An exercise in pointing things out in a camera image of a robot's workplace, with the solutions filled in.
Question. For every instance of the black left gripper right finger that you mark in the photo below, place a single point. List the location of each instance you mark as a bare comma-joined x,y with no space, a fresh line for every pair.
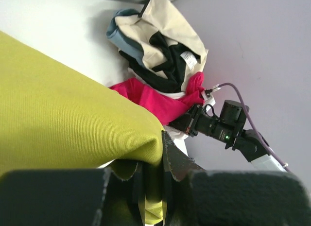
193,196

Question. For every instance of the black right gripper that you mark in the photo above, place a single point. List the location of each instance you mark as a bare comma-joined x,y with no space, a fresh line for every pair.
186,123

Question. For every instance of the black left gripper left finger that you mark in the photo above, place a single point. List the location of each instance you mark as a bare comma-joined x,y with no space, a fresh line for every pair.
82,197

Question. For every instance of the magenta pink cloth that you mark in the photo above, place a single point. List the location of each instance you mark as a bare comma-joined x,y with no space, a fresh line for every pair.
165,108

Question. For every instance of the yellow-green cloth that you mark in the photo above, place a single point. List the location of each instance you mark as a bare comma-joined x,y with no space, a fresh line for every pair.
52,117

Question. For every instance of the cream canvas tote bag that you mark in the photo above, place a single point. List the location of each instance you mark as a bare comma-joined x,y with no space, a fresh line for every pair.
162,16

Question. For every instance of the light blue cloth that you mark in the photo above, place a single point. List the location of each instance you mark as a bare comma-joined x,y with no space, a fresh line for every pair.
125,44

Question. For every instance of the black printed t-shirt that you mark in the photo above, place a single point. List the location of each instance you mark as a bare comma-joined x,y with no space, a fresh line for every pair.
169,75

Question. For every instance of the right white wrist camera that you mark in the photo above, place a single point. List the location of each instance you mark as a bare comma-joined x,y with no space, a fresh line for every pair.
207,95

